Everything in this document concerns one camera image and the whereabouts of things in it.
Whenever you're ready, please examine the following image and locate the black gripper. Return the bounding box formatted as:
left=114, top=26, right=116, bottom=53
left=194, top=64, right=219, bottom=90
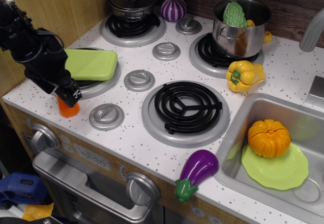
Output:
left=24, top=33, right=82, bottom=107

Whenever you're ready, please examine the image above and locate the orange toy carrot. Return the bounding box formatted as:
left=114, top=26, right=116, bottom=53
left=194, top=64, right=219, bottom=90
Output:
left=56, top=96, right=80, bottom=118

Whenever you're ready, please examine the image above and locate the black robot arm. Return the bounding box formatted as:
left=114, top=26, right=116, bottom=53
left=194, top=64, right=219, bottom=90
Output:
left=1, top=0, right=82, bottom=108

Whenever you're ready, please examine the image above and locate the green plastic cutting board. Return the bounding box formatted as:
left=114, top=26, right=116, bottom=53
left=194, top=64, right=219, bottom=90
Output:
left=65, top=49, right=118, bottom=81

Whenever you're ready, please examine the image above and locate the front left stove burner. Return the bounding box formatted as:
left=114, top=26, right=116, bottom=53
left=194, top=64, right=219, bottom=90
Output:
left=76, top=48, right=121, bottom=99

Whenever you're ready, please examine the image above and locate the stove burner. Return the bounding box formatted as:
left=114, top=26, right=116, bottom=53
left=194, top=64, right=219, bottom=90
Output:
left=100, top=14, right=166, bottom=48
left=76, top=48, right=121, bottom=99
left=141, top=81, right=230, bottom=148
left=188, top=32, right=264, bottom=79

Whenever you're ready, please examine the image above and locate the silver top knob front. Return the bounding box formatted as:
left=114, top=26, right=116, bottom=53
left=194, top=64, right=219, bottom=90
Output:
left=89, top=103, right=125, bottom=131

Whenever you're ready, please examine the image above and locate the silver oven knob left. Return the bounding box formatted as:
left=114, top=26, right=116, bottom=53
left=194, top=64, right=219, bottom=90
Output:
left=30, top=123, right=61, bottom=152

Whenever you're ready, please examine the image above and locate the silver oven knob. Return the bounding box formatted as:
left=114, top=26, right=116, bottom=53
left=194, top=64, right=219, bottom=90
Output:
left=126, top=171, right=160, bottom=206
left=30, top=123, right=61, bottom=152

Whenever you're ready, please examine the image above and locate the silver top knob lower middle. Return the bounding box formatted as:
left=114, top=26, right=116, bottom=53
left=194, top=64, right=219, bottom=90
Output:
left=124, top=70, right=155, bottom=92

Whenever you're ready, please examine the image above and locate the back left stove burner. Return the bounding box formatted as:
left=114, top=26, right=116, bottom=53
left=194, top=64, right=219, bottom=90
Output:
left=100, top=14, right=166, bottom=48

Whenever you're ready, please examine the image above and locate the silver top knob upper middle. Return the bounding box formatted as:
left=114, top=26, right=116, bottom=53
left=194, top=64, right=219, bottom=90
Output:
left=152, top=42, right=181, bottom=61

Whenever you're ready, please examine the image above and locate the blue plastic object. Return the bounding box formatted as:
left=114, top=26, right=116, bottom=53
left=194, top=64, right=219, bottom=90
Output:
left=1, top=172, right=47, bottom=205

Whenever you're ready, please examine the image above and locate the small pot with glass lid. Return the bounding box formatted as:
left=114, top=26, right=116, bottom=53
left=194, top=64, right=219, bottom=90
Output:
left=109, top=0, right=157, bottom=22

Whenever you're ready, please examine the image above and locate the front right stove burner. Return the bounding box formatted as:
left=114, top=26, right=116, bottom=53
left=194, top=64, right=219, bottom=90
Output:
left=141, top=81, right=230, bottom=148

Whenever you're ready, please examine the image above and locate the silver oven knob right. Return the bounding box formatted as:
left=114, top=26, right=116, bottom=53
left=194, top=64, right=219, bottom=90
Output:
left=126, top=171, right=160, bottom=206

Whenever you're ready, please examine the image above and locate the yellow cloth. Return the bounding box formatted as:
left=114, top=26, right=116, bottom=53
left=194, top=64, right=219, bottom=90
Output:
left=22, top=203, right=54, bottom=221

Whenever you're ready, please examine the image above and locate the purple striped toy onion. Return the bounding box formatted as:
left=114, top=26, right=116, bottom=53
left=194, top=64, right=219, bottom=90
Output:
left=160, top=0, right=187, bottom=22

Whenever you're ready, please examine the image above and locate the back right stove burner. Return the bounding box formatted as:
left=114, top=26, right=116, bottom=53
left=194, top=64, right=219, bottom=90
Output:
left=188, top=32, right=264, bottom=79

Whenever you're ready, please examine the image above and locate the silver top knob back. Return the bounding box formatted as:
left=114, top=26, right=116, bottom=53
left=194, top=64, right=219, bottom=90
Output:
left=176, top=15, right=202, bottom=35

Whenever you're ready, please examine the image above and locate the purple toy eggplant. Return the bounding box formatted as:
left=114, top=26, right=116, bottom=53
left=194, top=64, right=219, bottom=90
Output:
left=175, top=150, right=219, bottom=203

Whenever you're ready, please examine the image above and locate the steel sink basin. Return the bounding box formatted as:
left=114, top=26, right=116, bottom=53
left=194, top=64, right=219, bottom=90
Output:
left=216, top=93, right=323, bottom=223

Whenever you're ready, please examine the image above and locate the yellow toy bell pepper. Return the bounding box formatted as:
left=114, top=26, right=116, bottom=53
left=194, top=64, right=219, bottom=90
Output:
left=226, top=60, right=265, bottom=92

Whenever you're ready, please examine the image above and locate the green toy bitter gourd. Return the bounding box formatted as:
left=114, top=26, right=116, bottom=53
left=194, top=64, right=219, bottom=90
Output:
left=223, top=1, right=248, bottom=27

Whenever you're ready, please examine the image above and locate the tall steel pot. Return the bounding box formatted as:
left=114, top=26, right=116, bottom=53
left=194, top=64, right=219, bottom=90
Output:
left=212, top=0, right=271, bottom=58

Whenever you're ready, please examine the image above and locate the orange toy pumpkin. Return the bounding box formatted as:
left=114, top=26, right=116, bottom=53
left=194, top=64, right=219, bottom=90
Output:
left=248, top=119, right=291, bottom=159

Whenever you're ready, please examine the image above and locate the small yellow toy behind pot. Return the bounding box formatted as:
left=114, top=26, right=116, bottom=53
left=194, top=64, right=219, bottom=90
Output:
left=263, top=31, right=272, bottom=44

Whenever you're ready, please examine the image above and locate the light green plate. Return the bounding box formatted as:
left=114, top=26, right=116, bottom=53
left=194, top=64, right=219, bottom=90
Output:
left=241, top=144, right=309, bottom=191

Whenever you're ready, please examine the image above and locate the silver faucet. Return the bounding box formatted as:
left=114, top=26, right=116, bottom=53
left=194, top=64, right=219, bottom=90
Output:
left=299, top=9, right=323, bottom=52

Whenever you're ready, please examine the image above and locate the silver oven door handle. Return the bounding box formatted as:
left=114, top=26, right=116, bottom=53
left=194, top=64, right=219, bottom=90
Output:
left=33, top=152, right=154, bottom=223

